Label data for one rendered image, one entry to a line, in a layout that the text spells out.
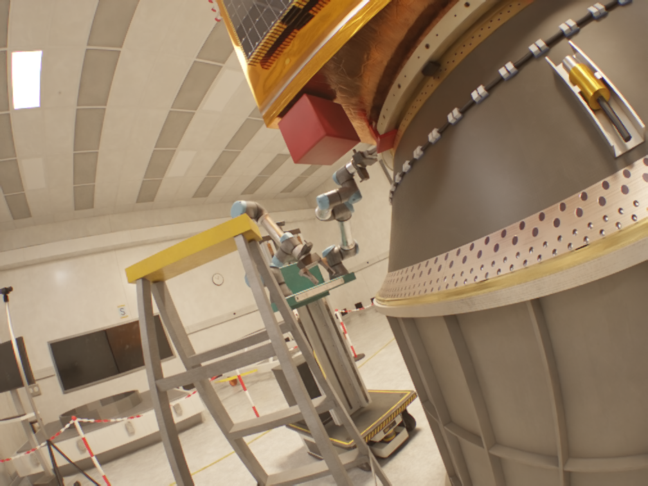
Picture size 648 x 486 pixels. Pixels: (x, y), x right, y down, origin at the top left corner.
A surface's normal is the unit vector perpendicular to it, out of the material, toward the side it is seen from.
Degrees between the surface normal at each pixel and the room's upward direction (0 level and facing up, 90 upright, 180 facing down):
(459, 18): 90
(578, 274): 90
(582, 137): 62
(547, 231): 43
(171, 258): 90
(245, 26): 90
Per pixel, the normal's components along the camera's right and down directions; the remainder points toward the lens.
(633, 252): -0.76, 0.22
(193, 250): 0.01, -0.17
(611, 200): -0.81, -0.51
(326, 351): 0.54, -0.36
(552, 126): -0.88, -0.22
